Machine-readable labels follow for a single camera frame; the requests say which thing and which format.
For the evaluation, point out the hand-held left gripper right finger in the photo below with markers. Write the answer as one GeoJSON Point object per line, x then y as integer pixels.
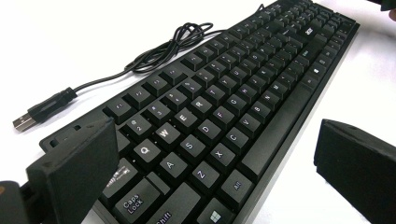
{"type": "Point", "coordinates": [358, 168]}

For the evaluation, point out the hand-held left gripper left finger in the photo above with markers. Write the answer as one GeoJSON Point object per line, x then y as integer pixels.
{"type": "Point", "coordinates": [74, 168]}

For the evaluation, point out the black computer keyboard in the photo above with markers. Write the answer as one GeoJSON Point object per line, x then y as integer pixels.
{"type": "Point", "coordinates": [202, 124]}

